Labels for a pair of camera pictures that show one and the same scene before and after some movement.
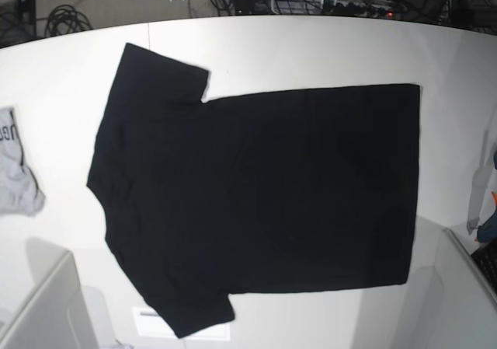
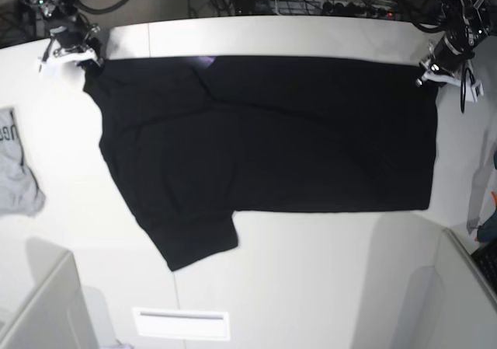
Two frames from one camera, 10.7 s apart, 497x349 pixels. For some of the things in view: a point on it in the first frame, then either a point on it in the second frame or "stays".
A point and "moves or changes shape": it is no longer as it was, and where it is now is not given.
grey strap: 480,181 stays
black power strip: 356,9 stays
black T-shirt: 300,190 moves or changes shape
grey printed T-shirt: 19,192 stays
